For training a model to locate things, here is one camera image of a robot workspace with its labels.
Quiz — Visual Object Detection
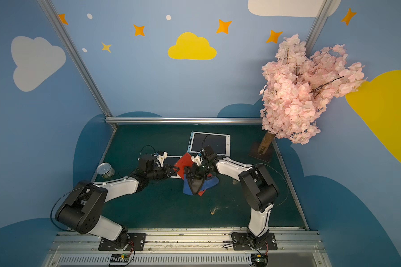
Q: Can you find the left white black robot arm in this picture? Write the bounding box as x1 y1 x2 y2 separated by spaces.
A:
53 152 180 251

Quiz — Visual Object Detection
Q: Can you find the small circuit board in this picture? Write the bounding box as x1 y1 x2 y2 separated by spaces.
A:
108 254 129 267
251 254 268 267

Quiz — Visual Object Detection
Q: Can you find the silver tin can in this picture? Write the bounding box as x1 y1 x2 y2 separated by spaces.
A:
96 162 115 179

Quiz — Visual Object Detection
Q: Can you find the white blue drawing tablet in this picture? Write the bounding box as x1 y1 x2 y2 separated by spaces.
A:
187 131 231 156

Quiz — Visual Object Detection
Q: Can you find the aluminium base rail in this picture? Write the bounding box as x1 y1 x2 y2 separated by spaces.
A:
43 228 331 267

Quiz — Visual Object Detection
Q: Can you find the left small circuit board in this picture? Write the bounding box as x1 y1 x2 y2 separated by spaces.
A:
108 254 129 267

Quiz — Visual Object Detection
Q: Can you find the pink cherry blossom tree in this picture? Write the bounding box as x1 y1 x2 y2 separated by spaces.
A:
260 34 365 145

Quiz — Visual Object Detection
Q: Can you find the white frame drawing tablet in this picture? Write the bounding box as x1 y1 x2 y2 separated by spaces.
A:
163 155 181 179

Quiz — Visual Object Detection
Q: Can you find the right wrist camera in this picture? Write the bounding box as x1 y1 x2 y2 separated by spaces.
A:
191 154 203 166

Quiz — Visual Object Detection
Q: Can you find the blue wiping cloth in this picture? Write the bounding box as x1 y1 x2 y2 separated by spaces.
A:
183 176 219 196

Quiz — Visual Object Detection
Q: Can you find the dark square tree base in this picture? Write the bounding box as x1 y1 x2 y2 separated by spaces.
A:
249 142 275 162

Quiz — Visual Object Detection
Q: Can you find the red frame drawing tablet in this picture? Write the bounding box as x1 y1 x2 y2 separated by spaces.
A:
175 153 192 180

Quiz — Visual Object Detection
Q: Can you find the right small circuit board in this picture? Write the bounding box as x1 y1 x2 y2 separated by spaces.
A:
251 254 268 267

